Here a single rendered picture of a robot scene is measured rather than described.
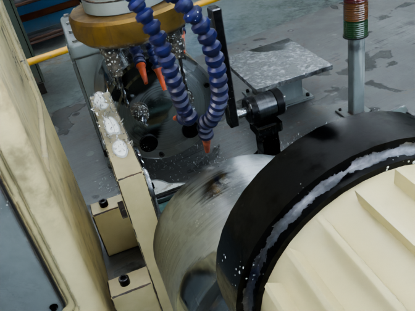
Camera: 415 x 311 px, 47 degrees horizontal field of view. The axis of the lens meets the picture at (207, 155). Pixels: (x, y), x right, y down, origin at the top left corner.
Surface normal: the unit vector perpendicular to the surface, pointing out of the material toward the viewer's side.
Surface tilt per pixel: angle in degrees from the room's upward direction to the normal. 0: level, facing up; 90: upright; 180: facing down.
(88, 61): 90
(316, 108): 0
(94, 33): 90
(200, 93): 90
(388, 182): 4
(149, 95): 90
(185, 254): 47
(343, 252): 32
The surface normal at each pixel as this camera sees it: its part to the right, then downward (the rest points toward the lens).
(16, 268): 0.33, 0.48
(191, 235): -0.72, -0.43
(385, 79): -0.17, -0.81
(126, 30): 0.04, 0.56
